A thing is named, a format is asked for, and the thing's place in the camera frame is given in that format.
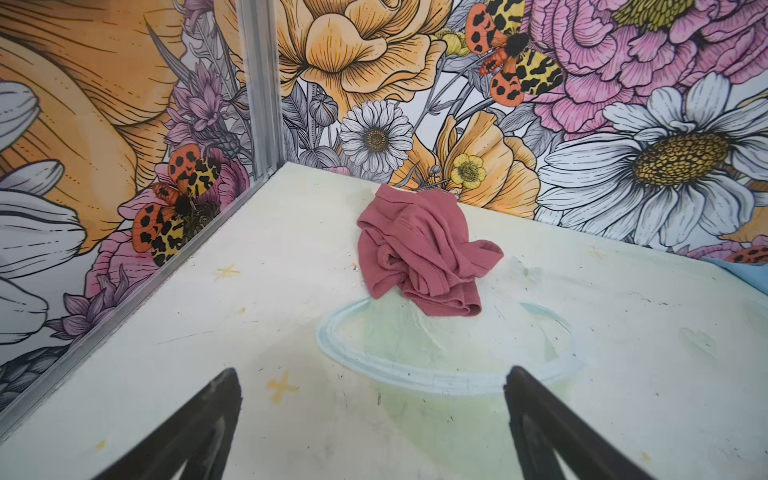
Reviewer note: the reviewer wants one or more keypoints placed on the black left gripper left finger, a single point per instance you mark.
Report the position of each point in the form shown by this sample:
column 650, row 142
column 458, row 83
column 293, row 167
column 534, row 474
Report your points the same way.
column 193, row 443

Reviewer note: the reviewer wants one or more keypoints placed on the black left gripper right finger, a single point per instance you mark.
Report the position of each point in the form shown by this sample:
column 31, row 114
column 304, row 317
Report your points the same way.
column 546, row 432

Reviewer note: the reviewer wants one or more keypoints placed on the maroon red cloth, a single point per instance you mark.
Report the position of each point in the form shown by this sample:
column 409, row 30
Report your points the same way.
column 419, row 243

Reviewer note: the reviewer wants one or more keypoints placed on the light blue cloth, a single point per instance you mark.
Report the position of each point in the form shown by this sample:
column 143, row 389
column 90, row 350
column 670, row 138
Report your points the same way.
column 754, row 275

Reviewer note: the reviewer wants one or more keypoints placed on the aluminium corner post left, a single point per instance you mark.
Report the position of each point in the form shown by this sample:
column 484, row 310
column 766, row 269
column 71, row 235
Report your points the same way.
column 258, row 28

